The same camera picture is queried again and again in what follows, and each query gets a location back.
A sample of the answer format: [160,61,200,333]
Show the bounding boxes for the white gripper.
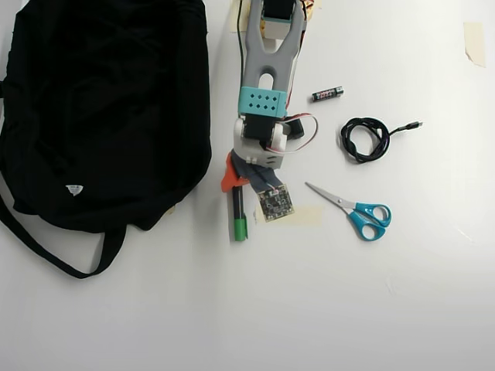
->
[220,117,289,194]

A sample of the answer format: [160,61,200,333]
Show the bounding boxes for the green and black marker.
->
[230,187,249,243]

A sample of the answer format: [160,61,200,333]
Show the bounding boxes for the black fabric bag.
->
[0,0,213,280]

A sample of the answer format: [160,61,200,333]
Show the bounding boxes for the long beige masking tape strip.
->
[253,205,324,227]

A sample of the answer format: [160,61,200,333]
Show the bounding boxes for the black AAA battery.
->
[311,87,345,104]

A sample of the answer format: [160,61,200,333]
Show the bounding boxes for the camera circuit board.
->
[256,183,297,224]

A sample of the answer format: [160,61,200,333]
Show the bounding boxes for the black plastic ring clip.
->
[286,118,306,141]

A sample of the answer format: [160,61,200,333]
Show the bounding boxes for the white red servo cable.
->
[284,113,320,156]

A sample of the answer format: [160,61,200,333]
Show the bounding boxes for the black coiled USB cable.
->
[340,117,424,165]

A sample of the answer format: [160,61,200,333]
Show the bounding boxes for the blue handled scissors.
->
[305,181,393,243]

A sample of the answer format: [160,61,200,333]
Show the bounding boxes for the thin black cable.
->
[237,0,249,84]

